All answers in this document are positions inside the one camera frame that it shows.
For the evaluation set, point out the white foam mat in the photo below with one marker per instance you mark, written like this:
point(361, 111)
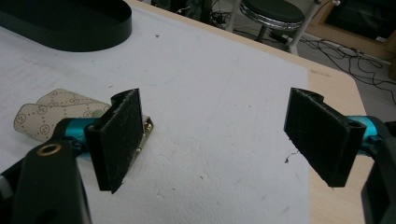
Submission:
point(199, 118)

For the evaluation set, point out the beige patterned wallet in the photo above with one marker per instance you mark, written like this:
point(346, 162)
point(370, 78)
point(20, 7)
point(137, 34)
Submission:
point(46, 115)

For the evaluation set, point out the black oval tray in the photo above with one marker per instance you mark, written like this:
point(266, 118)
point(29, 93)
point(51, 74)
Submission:
point(71, 23)

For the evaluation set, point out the white metal stand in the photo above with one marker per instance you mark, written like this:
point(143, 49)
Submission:
point(300, 28)

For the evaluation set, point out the wooden cabinet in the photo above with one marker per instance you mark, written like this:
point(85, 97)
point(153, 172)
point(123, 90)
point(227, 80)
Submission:
point(358, 25)

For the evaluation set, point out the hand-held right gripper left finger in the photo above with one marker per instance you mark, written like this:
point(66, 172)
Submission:
point(116, 140)

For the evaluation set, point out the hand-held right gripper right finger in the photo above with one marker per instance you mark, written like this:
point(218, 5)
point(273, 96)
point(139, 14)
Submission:
point(320, 137)

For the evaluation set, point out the round black stool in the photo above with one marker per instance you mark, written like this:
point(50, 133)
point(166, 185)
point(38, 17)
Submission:
point(272, 15)

